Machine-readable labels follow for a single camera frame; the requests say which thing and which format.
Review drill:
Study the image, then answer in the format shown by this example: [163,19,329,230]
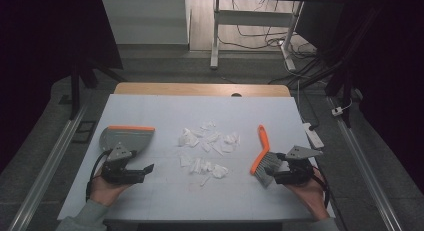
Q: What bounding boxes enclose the black plug with cable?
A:
[297,79,321,131]

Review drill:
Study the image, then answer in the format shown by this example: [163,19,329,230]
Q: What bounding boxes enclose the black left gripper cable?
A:
[85,150,113,202]

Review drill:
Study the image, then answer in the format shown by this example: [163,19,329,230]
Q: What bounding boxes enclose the orange-handled grey brush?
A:
[249,124,284,189]

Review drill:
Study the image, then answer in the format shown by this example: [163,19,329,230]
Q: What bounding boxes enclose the pile of white paper scraps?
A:
[177,120,242,188]

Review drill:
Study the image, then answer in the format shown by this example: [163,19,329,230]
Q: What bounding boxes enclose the wooden table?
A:
[113,82,292,98]

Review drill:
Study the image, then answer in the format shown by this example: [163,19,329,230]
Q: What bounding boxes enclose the dark curtain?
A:
[343,0,424,195]
[0,0,124,174]

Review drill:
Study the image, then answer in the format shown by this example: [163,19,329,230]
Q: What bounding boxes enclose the white desk frame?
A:
[209,0,305,71]

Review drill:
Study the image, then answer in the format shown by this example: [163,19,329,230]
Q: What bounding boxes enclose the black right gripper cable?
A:
[311,167,331,209]

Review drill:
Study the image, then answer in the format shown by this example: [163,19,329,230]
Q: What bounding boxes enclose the white cabinet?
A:
[100,0,192,45]

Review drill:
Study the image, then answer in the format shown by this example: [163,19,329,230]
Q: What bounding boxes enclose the black stand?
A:
[289,40,358,129]
[59,57,128,120]

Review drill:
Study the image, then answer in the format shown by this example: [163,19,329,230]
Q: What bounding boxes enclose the small white adapter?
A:
[331,99,354,117]

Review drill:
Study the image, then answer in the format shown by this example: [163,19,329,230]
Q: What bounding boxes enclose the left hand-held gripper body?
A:
[101,142,134,185]

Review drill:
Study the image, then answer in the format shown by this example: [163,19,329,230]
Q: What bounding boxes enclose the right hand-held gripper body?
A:
[285,144,324,186]

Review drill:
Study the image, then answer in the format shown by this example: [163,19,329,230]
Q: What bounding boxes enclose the grey dustpan with orange edge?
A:
[99,125,156,156]

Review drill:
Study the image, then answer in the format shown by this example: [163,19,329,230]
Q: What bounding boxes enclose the white power strip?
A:
[302,122,325,150]

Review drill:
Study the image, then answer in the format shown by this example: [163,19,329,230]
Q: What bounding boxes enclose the person's left hand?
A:
[89,172,133,207]

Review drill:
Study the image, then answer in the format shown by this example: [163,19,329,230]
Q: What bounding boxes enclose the aluminium rail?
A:
[328,96,403,231]
[8,102,89,231]

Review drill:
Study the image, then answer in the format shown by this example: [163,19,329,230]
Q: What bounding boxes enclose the white table board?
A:
[57,93,336,223]

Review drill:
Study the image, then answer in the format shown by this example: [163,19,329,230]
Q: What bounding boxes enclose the person's right hand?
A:
[286,167,329,221]

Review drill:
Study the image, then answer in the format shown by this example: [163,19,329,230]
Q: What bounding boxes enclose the black floor frame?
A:
[72,120,98,145]

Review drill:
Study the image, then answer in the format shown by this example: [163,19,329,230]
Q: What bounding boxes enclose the tangle of floor cables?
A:
[218,0,318,59]

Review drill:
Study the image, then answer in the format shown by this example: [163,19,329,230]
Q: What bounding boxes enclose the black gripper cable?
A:
[311,167,331,209]
[85,150,113,202]

